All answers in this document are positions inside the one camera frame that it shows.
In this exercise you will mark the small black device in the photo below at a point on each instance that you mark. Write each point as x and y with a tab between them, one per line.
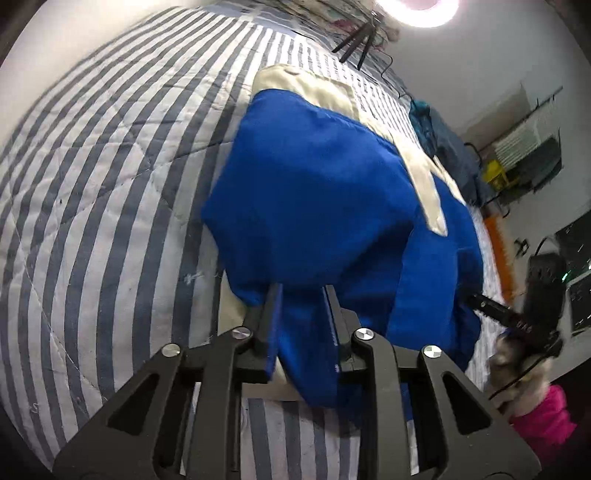
522	247

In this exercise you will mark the folded floral quilt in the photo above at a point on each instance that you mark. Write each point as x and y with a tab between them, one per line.
323	14

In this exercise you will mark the dark teal garment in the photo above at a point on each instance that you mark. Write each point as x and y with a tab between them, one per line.
443	138

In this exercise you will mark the green striped hanging towel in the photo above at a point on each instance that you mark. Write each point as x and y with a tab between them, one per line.
517	147

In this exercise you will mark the black tripod legs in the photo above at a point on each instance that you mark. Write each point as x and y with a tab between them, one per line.
364	41

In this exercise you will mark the dark green hanging jacket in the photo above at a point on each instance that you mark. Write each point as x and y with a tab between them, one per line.
545	166

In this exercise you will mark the striped quilted bedspread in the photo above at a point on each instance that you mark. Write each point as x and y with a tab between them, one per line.
115	184

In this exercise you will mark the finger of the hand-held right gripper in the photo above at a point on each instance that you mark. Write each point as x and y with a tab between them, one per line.
485	305

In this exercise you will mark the dark window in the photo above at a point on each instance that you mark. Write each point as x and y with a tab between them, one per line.
579	249

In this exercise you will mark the cream and blue jacket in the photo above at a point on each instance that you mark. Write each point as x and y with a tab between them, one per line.
323	184

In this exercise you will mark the person's right hand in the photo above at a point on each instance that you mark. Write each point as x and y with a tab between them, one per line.
526	383

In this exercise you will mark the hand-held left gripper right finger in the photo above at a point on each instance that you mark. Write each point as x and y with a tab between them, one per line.
346	341

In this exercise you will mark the yellow box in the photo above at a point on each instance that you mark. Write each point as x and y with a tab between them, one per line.
494	175

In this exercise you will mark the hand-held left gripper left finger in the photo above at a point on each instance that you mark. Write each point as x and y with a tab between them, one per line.
268	323

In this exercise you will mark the black metal clothes rack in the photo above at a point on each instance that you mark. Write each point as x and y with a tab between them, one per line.
560	152

